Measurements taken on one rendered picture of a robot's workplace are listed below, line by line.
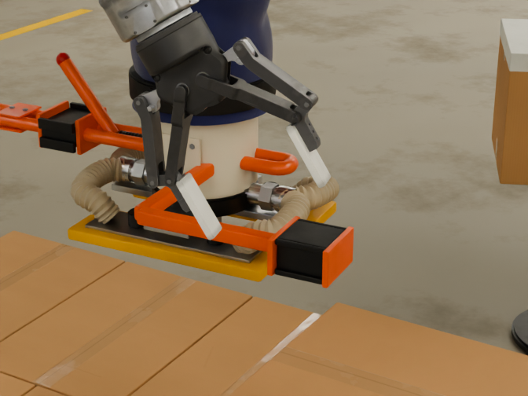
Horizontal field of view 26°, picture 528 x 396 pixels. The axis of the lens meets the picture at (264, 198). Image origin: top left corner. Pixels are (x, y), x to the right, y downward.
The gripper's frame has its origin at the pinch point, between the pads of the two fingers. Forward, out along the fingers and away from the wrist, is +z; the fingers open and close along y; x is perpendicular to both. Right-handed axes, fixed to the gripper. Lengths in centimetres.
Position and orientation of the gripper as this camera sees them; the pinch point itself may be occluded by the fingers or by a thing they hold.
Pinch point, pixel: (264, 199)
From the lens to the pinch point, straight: 117.7
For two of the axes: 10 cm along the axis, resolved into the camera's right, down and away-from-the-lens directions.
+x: 2.7, -3.3, 9.0
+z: 4.9, 8.6, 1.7
